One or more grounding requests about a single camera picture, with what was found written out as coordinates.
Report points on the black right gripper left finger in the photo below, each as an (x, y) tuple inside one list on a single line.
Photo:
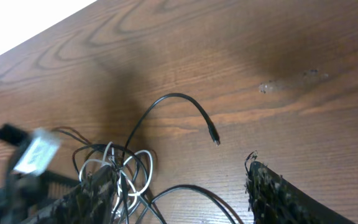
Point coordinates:
[(89, 202)]

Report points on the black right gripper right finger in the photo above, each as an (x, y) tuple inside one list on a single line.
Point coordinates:
[(272, 199)]

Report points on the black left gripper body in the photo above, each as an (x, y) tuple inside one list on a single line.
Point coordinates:
[(24, 191)]

